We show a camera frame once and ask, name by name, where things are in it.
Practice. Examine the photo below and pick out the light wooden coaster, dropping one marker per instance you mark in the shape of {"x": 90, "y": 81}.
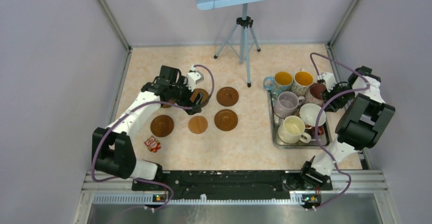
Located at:
{"x": 198, "y": 124}

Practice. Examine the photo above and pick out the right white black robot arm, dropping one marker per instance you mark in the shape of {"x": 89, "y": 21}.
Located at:
{"x": 361, "y": 126}

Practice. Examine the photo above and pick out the red owl figurine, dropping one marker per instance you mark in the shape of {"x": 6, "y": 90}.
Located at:
{"x": 152, "y": 144}

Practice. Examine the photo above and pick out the blue mug yellow inside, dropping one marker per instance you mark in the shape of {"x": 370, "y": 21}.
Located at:
{"x": 280, "y": 82}

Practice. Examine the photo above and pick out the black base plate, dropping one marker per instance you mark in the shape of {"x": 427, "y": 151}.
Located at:
{"x": 228, "y": 185}

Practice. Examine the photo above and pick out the patterned mug yellow inside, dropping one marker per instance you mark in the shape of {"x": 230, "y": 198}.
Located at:
{"x": 302, "y": 82}

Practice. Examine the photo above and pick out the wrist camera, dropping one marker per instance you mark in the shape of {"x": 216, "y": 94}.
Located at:
{"x": 328, "y": 79}
{"x": 194, "y": 77}

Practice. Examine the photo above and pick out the grey cable duct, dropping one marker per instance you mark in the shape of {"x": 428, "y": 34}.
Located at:
{"x": 150, "y": 199}

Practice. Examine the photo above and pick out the pink mug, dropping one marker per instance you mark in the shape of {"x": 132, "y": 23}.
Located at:
{"x": 314, "y": 94}

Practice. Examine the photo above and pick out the lilac mug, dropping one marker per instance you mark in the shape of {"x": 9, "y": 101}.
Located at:
{"x": 287, "y": 104}

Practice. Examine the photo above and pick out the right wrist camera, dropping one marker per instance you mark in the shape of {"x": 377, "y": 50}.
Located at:
{"x": 328, "y": 79}

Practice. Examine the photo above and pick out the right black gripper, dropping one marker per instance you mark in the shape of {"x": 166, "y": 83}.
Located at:
{"x": 333, "y": 106}

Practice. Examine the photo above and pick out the white red mug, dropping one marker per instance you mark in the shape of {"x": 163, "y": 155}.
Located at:
{"x": 309, "y": 114}

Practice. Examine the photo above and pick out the metal tray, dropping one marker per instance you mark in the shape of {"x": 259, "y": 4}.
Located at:
{"x": 324, "y": 137}

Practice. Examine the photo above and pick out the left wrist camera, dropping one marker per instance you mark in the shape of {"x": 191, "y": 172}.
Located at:
{"x": 194, "y": 77}

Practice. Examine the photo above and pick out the cream mug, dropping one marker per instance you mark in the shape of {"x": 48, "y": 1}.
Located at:
{"x": 293, "y": 130}

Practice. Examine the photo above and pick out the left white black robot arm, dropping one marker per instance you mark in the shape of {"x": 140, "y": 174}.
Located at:
{"x": 112, "y": 148}

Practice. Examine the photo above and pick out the dark wooden coaster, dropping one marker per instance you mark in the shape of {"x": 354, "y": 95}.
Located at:
{"x": 162, "y": 126}
{"x": 227, "y": 96}
{"x": 169, "y": 104}
{"x": 204, "y": 93}
{"x": 226, "y": 120}

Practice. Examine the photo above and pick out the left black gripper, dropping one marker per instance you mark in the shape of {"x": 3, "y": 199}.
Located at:
{"x": 187, "y": 103}

